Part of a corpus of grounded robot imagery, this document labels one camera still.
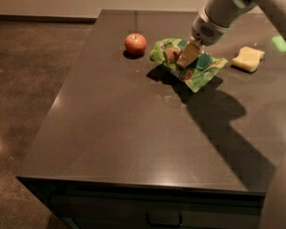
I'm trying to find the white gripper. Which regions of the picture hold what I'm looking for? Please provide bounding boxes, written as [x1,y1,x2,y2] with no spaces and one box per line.
[176,7,229,69]

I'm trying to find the green rice chip bag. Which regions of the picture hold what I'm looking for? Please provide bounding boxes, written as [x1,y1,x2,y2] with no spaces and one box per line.
[150,38,228,93]

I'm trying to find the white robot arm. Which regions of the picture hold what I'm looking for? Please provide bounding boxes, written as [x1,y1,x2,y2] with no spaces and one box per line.
[177,0,286,68]

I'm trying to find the red apple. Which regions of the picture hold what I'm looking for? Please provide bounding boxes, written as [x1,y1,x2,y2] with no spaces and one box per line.
[124,33,147,56]

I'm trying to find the yellow sponge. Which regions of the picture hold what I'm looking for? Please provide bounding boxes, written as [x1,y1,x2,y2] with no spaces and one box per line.
[232,47,265,73]

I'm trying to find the dark drawer front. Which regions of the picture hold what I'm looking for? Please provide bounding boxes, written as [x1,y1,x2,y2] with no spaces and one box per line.
[50,196,260,229]

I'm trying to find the black drawer handle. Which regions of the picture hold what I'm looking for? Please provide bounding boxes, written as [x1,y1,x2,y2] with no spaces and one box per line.
[146,211,183,229]

